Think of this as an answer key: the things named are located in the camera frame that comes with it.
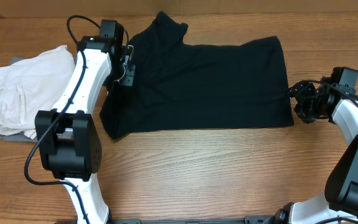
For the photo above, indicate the grey folded garment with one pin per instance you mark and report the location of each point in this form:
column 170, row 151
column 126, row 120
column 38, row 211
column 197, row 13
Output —
column 17, row 137

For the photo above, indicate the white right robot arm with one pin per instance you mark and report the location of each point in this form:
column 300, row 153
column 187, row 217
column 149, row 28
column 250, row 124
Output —
column 336, row 101

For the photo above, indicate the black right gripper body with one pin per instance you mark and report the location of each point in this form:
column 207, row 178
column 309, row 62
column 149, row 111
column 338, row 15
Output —
column 307, row 102

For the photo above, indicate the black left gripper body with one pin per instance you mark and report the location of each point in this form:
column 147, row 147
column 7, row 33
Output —
column 129, row 75

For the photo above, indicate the black t-shirt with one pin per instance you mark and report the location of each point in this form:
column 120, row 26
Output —
column 180, row 86

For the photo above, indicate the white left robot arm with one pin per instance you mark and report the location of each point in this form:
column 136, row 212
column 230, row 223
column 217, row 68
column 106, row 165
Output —
column 67, row 139

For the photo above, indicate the white folded garment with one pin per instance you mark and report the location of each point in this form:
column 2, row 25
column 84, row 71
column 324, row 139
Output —
column 31, row 85

